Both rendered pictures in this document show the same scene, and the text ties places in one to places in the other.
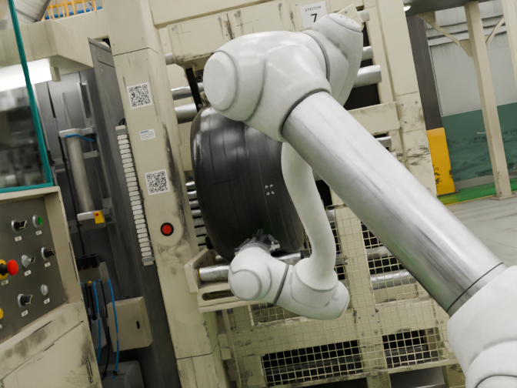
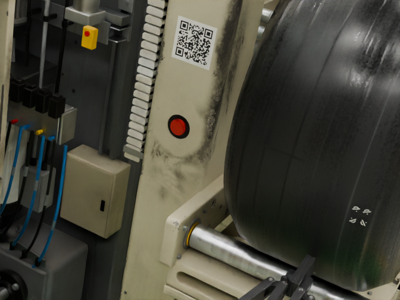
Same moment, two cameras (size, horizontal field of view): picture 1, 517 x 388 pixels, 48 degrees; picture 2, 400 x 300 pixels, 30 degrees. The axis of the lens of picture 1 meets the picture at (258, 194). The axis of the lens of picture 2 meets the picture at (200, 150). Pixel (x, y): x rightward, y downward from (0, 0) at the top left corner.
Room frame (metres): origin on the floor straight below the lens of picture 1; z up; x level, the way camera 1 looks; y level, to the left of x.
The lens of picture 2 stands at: (0.80, -0.06, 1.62)
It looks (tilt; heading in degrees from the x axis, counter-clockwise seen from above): 26 degrees down; 16
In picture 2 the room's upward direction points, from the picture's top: 12 degrees clockwise
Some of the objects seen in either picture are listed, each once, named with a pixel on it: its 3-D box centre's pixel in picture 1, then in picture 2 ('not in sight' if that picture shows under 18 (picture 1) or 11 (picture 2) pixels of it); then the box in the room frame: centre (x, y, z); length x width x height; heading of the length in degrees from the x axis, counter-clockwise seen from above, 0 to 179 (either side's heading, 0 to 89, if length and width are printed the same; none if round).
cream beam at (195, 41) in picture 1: (254, 33); not in sight; (2.28, -0.10, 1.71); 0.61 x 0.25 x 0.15; 83
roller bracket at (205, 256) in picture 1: (204, 266); (220, 200); (2.03, 0.23, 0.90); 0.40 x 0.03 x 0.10; 173
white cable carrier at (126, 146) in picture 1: (138, 195); (159, 40); (2.00, 0.40, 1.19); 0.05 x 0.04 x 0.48; 173
